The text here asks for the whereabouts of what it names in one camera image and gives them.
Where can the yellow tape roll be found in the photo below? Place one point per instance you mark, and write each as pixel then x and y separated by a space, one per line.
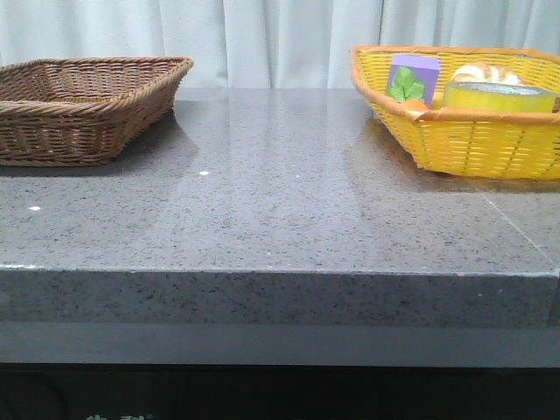
pixel 498 97

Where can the white curtain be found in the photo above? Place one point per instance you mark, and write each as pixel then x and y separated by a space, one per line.
pixel 267 44

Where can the orange toy carrot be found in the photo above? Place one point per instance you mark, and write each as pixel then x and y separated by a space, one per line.
pixel 407 89

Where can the purple foam cube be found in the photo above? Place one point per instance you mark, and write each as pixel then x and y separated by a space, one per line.
pixel 426 69

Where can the brown wicker basket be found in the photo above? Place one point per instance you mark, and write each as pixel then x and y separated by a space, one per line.
pixel 83 111

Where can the toy croissant bread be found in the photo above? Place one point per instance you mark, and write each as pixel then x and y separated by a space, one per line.
pixel 482 72

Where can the yellow woven basket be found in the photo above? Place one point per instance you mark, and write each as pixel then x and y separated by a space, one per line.
pixel 467 142

